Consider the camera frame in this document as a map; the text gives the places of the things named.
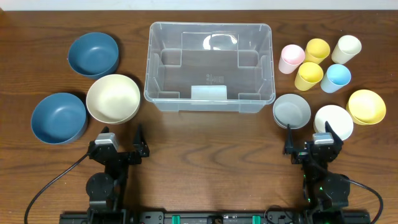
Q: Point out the dark blue bowl near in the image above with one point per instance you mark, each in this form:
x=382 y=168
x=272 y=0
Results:
x=60 y=118

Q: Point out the cream cup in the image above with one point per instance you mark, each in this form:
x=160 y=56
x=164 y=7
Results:
x=346 y=48

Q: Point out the yellow small bowl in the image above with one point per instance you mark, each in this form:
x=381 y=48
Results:
x=366 y=107

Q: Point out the white small bowl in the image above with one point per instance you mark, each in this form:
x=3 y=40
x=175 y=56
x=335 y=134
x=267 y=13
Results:
x=337 y=117

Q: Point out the yellow cup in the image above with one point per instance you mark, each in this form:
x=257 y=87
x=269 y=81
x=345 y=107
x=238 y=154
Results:
x=308 y=75
x=316 y=51

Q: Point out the cream large bowl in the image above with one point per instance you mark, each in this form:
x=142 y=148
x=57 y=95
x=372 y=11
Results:
x=113 y=99

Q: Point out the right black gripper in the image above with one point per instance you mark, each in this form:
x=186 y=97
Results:
x=308 y=154

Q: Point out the dark blue bowl far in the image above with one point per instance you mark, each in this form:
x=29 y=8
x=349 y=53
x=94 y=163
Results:
x=94 y=55

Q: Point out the grey small bowl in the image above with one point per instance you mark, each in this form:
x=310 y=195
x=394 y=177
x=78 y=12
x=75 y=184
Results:
x=292 y=110

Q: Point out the pink cup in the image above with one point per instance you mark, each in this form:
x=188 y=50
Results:
x=291 y=57

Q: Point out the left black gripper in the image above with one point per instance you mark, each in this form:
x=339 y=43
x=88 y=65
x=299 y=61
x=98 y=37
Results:
x=123 y=154

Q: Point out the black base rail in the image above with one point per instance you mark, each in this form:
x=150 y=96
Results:
x=270 y=216

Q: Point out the dark blue bowl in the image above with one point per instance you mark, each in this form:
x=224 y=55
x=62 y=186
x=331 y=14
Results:
x=60 y=118
x=94 y=55

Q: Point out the clear plastic storage container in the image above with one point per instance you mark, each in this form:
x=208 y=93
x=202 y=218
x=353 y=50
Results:
x=197 y=66

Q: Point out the light blue cup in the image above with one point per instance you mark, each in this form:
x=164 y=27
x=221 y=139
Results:
x=337 y=76

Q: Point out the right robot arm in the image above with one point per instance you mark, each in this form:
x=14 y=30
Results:
x=325 y=190

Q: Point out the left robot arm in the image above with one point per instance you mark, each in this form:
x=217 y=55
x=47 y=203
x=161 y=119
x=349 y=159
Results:
x=106 y=189

